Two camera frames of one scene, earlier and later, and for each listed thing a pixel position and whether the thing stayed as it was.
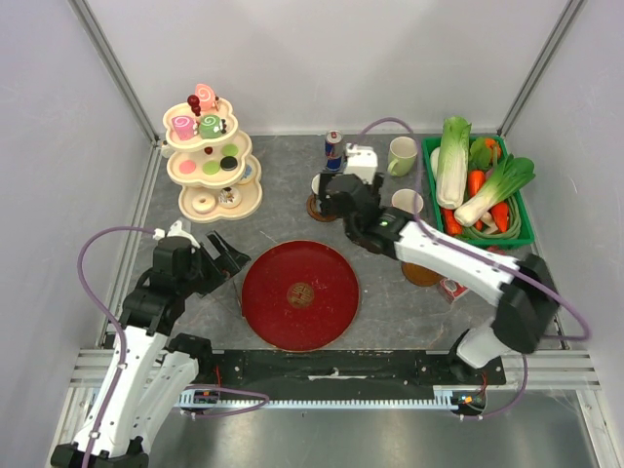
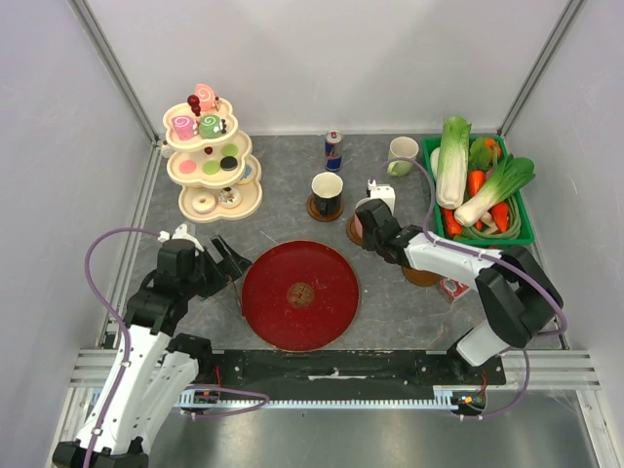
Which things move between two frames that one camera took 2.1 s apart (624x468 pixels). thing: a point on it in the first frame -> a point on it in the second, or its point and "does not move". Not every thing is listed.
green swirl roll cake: [210, 127] does not move
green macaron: [230, 149] does not move
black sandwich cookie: [228, 163] does not move
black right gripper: [374, 188] -> [367, 242]
